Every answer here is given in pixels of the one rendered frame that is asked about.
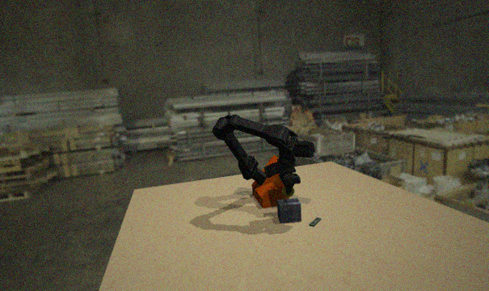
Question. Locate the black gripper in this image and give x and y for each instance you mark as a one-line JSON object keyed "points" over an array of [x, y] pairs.
{"points": [[289, 178]]}

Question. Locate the dark green rectangular holder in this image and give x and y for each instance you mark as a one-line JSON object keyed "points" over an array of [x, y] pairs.
{"points": [[315, 221]]}

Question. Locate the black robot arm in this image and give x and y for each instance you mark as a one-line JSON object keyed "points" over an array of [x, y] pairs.
{"points": [[276, 135]]}

